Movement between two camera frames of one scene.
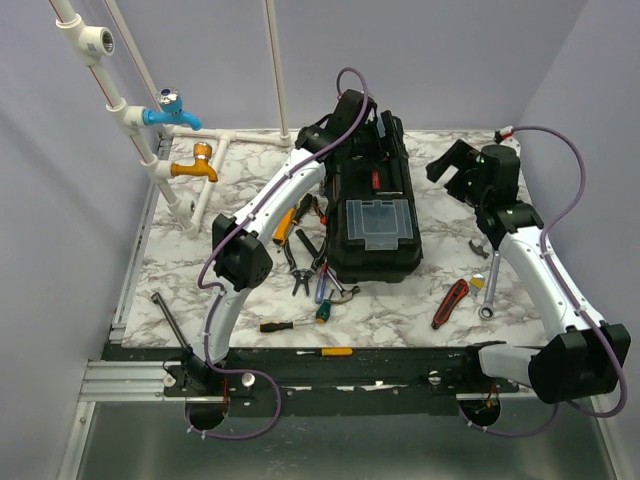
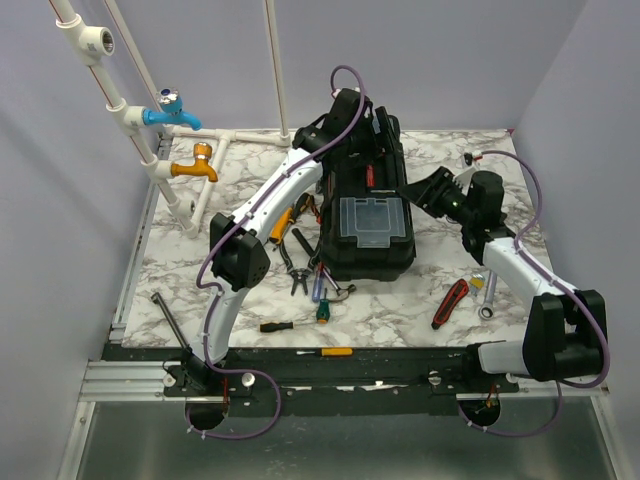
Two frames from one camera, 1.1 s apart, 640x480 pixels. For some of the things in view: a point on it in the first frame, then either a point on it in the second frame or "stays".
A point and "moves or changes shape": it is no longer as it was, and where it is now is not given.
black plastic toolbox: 371,214 stays
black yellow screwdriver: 274,327 stays
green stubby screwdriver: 323,311 moves or changes shape
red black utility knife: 457,291 stays
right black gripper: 459,156 to 427,192
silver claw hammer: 345,294 stays
